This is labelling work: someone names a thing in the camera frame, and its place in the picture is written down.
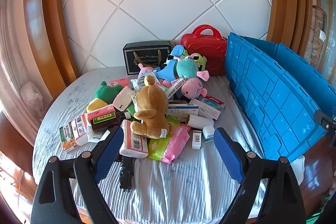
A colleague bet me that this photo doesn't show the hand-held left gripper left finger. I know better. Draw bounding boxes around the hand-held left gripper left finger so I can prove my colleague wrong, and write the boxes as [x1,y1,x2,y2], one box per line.
[31,126,124,224]

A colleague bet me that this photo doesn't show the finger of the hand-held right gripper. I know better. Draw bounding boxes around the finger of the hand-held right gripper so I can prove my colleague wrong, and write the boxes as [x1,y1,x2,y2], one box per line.
[314,109,336,147]

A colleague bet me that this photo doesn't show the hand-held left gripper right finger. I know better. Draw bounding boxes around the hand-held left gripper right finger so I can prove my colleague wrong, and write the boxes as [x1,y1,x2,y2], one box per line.
[213,127,306,224]

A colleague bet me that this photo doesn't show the blue plastic storage crate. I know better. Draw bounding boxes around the blue plastic storage crate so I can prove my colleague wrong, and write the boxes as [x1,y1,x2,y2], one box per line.
[224,32,336,163]

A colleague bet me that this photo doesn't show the brown bear plush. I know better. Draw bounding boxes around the brown bear plush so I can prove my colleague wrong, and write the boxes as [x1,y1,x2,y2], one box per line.
[130,75,171,139]

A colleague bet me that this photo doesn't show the flat white packet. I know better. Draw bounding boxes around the flat white packet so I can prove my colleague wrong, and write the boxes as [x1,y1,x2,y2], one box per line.
[88,130,111,143]

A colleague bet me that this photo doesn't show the pink white tissue pack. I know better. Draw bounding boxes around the pink white tissue pack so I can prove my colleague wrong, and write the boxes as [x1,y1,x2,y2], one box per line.
[119,119,150,159]

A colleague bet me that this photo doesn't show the black plastic bag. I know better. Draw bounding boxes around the black plastic bag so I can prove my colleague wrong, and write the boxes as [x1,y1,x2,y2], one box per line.
[119,156,135,189]

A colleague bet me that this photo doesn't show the white green box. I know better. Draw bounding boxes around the white green box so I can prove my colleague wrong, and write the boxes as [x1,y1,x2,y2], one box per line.
[202,126,216,143]

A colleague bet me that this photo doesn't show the brown medicine bottle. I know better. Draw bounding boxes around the brown medicine bottle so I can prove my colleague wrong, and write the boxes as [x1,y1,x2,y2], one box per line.
[91,111,131,133]

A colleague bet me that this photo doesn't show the small white barcode box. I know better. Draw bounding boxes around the small white barcode box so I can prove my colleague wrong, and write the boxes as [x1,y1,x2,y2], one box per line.
[192,130,202,149]

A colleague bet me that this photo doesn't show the white pink carton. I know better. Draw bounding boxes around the white pink carton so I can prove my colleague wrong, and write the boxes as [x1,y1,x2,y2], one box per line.
[70,114,91,146]

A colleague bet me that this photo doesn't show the red pink tissue pack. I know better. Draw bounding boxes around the red pink tissue pack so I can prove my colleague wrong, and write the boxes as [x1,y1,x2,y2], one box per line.
[87,105,116,122]

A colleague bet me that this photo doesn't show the green orange carton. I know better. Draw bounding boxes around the green orange carton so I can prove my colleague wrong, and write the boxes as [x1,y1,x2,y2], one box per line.
[59,124,80,153]

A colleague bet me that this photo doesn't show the lime green wipes packet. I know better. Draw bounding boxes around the lime green wipes packet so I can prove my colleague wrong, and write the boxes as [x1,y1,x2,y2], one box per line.
[148,115,181,160]

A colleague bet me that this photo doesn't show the teal white medicine box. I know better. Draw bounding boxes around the teal white medicine box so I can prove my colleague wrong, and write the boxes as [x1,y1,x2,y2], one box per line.
[199,97,226,119]

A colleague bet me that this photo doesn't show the pink wipes packet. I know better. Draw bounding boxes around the pink wipes packet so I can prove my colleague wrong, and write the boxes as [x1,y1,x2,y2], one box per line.
[161,126,191,164]

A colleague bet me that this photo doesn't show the cream tissue pack pink side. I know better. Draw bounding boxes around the cream tissue pack pink side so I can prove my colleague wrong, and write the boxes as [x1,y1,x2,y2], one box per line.
[113,86,134,111]

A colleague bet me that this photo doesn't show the green yellow plush toy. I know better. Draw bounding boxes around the green yellow plush toy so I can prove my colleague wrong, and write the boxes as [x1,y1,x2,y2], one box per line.
[87,81,124,113]

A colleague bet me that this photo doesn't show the long white medicine box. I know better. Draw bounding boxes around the long white medicine box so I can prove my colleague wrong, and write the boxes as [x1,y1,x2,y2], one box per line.
[189,98,208,111]

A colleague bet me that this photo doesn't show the blue white medicine box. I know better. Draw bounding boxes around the blue white medicine box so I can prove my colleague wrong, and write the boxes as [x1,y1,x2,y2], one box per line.
[167,105,200,119]

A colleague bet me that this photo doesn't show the white packet with blue print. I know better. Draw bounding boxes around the white packet with blue print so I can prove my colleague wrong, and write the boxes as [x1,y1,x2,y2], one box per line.
[130,77,147,91]

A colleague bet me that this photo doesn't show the pink pig plush teal dress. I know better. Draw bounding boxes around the pink pig plush teal dress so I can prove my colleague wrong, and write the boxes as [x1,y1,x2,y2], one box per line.
[176,59,210,98]

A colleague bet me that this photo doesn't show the white box with barcode strip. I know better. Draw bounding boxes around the white box with barcode strip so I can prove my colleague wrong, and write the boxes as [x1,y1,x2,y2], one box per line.
[165,78,187,98]

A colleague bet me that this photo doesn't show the frosted glass sliding door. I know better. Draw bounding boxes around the frosted glass sliding door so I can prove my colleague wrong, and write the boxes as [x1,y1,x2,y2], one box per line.
[315,0,336,83]

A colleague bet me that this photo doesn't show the green bag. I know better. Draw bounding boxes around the green bag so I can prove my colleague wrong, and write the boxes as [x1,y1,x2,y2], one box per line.
[306,210,336,224]

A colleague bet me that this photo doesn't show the pink pig plush blue clothes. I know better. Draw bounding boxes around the pink pig plush blue clothes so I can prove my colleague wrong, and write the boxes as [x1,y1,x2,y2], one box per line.
[138,59,180,85]

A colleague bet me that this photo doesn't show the light green frog plush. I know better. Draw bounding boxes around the light green frog plush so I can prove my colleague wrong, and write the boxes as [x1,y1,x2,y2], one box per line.
[187,53,208,70]

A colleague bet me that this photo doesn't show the red toy suitcase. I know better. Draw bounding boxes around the red toy suitcase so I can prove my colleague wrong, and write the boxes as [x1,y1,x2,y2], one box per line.
[180,25,228,76]

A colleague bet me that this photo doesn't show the black gift box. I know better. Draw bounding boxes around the black gift box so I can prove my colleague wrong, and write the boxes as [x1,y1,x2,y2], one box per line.
[123,40,172,75]

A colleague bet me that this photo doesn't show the light blue plush toy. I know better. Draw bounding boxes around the light blue plush toy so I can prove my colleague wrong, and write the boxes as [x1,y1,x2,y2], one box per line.
[168,45,187,60]

